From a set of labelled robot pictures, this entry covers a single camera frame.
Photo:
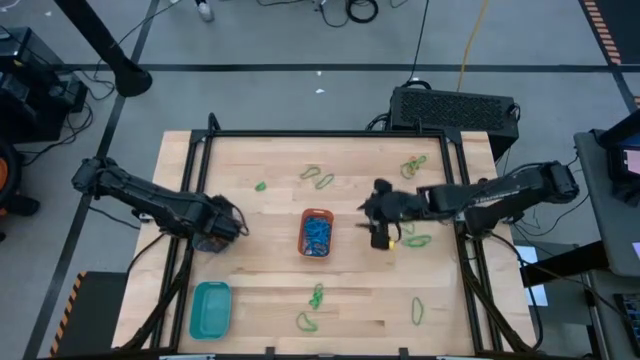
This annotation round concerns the rubber bands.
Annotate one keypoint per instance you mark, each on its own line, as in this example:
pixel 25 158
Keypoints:
pixel 417 242
pixel 324 230
pixel 412 165

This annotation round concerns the light teal plastic basket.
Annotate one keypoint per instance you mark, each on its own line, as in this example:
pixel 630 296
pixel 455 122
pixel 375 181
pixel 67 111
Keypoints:
pixel 210 310

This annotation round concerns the blue rubber band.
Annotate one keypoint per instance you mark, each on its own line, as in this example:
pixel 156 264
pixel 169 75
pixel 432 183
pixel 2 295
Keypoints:
pixel 310 239
pixel 315 250
pixel 312 225

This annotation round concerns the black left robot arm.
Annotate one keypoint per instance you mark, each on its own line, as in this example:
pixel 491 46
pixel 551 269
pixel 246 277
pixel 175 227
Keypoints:
pixel 150 200

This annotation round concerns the white shoe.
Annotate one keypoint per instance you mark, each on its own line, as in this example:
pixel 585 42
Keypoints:
pixel 205 11

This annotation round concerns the black desk leg bar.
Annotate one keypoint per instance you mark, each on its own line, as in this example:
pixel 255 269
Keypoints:
pixel 565 260

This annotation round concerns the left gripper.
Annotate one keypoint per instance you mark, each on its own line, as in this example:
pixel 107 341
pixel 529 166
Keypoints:
pixel 222 222

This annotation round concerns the black equipment cart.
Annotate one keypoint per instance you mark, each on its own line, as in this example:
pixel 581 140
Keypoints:
pixel 30 90

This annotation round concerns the dark teal plastic basket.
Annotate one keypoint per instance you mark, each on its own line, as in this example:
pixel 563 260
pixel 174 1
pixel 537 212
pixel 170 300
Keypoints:
pixel 210 247

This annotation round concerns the black keyboard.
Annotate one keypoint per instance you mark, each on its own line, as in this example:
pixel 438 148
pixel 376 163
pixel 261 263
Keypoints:
pixel 629 320

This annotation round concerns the orange and black wheel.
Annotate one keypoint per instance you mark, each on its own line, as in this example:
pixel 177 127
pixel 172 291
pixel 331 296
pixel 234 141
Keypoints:
pixel 7 170

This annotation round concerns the grey desk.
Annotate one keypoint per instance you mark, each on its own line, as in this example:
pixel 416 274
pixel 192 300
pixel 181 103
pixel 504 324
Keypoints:
pixel 600 210

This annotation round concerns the black pole stand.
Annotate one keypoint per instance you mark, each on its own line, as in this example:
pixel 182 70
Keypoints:
pixel 127 77

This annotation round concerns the orange plastic basket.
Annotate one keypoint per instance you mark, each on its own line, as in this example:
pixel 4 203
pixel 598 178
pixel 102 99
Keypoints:
pixel 317 212

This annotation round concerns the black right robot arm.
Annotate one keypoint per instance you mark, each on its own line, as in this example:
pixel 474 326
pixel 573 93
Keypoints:
pixel 500 192

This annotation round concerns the black mat yellow stripes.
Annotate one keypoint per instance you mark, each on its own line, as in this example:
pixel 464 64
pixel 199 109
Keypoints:
pixel 95 315

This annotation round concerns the silver mounting plate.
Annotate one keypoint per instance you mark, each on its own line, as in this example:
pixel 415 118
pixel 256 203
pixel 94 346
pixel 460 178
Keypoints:
pixel 145 217

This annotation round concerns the black computer case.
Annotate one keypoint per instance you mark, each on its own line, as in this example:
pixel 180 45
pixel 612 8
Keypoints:
pixel 450 110

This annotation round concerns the black mat orange stripes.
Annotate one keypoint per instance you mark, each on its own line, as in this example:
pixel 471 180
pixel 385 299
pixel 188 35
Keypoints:
pixel 625 20

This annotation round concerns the dark laptop screen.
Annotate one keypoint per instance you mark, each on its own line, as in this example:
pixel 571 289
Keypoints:
pixel 615 175

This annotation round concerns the green rubber band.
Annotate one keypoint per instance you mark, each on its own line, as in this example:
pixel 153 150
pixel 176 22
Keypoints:
pixel 300 322
pixel 316 296
pixel 325 181
pixel 260 186
pixel 409 229
pixel 303 174
pixel 414 312

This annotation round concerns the pile of bands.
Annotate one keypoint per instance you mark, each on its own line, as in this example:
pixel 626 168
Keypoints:
pixel 322 244

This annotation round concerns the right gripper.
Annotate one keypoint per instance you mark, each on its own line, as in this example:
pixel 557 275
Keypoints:
pixel 400 205

